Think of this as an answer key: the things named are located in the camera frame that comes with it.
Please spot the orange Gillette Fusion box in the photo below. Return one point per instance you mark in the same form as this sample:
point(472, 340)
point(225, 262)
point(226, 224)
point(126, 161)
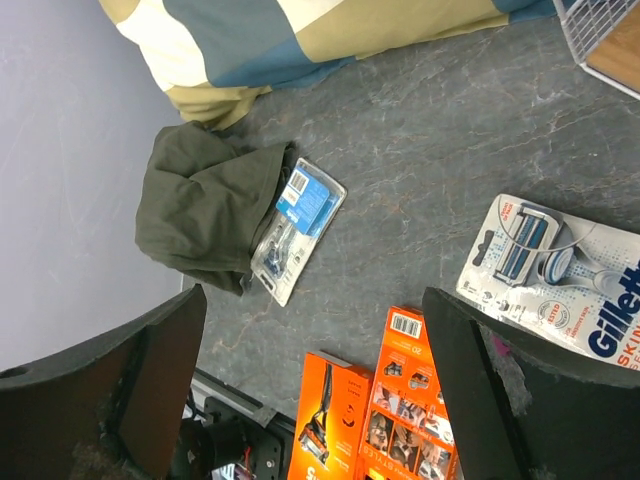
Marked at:
point(333, 402)

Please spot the orange Styler razor box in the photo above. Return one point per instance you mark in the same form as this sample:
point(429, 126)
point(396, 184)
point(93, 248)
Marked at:
point(407, 433)

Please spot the blue beige checkered pillow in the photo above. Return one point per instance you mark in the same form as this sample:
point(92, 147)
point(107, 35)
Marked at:
point(214, 58)

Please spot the white wire wooden shelf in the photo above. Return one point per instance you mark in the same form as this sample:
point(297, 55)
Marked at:
point(603, 38)

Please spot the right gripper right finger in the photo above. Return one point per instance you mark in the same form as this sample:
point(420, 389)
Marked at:
point(524, 408)

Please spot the clear blister razor pack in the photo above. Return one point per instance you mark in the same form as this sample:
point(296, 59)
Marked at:
point(304, 211)

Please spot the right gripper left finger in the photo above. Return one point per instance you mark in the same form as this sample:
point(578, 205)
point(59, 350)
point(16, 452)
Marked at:
point(109, 407)

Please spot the olive green cloth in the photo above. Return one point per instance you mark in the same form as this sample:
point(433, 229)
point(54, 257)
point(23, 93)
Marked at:
point(206, 203)

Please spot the white Gillette SkinGuard pack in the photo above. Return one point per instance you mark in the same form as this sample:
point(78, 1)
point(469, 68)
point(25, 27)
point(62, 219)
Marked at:
point(568, 280)

